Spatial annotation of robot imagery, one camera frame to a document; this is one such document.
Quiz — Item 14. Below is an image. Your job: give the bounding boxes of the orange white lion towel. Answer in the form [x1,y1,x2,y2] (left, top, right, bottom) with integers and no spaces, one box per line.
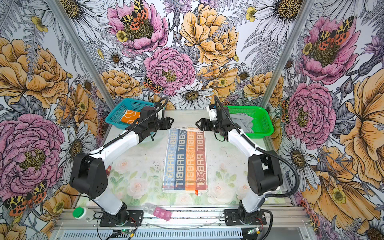
[121,110,141,125]

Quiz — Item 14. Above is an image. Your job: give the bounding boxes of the blue beige patterned towel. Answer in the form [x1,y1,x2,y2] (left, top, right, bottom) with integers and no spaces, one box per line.
[162,128,208,195]

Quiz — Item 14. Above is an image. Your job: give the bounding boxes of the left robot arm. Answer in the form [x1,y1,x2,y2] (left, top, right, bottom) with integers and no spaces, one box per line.
[70,106,174,226]

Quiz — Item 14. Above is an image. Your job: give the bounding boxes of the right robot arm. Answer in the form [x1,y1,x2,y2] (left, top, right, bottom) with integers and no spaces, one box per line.
[196,104,285,225]

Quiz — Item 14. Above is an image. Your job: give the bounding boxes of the grey towel in basket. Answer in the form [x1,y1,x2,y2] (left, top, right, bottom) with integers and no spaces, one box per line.
[230,113,254,134]

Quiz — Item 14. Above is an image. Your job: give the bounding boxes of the teal plastic basket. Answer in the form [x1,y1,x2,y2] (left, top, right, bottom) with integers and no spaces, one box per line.
[105,99,155,130]

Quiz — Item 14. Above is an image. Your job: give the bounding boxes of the green plastic basket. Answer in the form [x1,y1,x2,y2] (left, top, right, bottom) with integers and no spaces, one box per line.
[227,106,274,139]

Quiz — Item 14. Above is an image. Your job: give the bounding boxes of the red bandage box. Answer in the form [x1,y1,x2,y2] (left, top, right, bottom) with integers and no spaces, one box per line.
[106,166,112,176]

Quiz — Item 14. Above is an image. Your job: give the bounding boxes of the pink clear pill organizer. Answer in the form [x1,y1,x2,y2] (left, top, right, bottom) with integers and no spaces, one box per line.
[143,203,172,221]

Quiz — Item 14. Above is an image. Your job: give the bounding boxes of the white bottle green cap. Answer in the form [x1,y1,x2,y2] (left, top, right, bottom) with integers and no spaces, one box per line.
[73,207,95,222]

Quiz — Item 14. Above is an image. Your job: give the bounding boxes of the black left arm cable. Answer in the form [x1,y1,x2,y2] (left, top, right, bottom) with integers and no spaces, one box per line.
[59,96,169,211]

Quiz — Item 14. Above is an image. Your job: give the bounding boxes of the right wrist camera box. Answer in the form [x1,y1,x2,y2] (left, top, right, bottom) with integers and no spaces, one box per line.
[207,104,217,121]

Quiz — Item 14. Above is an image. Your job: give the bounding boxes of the aluminium frame post right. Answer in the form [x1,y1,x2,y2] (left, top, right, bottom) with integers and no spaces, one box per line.
[259,0,315,108]

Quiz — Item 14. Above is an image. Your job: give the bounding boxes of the aluminium frame post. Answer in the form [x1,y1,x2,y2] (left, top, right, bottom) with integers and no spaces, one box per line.
[47,1,116,110]
[259,0,315,108]

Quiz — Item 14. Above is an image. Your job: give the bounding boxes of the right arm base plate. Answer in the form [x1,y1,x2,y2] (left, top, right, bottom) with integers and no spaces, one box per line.
[224,208,267,226]

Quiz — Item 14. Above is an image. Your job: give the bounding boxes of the black corrugated right cable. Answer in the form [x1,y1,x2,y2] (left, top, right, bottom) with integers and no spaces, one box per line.
[213,95,301,240]

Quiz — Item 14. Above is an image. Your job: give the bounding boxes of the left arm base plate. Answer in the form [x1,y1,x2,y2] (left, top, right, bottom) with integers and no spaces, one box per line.
[99,210,144,227]

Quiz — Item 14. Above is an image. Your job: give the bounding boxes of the aluminium front rail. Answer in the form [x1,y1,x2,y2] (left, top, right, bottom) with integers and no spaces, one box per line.
[51,204,316,240]

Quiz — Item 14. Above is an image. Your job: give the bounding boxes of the aluminium frame post left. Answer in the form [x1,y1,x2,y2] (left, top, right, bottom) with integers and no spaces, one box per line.
[47,1,116,110]

